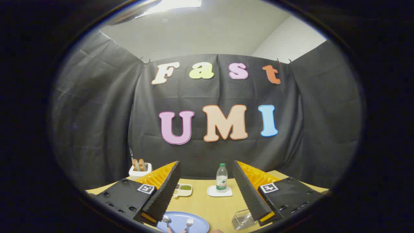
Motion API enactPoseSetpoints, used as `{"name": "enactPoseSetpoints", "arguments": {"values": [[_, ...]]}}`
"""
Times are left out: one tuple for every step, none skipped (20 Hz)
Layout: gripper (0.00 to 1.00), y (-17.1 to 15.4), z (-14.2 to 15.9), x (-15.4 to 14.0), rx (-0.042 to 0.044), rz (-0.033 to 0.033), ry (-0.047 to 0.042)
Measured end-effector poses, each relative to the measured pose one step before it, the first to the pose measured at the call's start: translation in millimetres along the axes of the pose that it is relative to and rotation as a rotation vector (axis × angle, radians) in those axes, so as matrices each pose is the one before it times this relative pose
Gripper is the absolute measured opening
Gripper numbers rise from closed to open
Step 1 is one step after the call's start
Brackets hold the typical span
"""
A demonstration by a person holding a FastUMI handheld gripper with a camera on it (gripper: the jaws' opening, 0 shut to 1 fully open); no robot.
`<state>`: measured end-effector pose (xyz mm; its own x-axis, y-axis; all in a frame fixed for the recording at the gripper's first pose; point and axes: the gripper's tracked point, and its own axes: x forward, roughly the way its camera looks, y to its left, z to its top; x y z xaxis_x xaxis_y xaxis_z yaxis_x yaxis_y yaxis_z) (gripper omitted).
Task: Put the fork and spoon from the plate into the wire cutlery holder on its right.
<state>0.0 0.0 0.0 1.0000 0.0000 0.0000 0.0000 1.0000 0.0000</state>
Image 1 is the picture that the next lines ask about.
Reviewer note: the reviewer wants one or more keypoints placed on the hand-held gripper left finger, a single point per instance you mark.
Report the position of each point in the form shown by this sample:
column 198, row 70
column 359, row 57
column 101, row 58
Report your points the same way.
column 166, row 191

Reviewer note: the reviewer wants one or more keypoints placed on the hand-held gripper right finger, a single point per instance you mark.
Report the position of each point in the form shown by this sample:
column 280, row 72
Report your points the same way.
column 249, row 194

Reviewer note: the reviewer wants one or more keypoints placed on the white divided dish with beans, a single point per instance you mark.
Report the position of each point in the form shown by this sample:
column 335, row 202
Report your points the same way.
column 184, row 190

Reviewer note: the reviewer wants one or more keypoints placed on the clear water bottle green cap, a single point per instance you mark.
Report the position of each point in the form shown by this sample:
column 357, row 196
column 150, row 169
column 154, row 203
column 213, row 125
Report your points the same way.
column 222, row 181

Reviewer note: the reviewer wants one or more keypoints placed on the blue round plate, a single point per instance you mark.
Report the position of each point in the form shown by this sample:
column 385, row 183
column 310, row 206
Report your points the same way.
column 178, row 220

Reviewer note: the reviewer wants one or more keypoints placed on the cream toaster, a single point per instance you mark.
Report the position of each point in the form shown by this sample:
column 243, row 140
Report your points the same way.
column 139, row 174

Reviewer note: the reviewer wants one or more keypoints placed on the toasted bread slice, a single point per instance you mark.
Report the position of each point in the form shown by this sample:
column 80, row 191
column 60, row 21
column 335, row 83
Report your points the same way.
column 135, row 165
column 142, row 164

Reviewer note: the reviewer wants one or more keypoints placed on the white square coaster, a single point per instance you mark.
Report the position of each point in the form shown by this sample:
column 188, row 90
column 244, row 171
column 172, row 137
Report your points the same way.
column 212, row 193

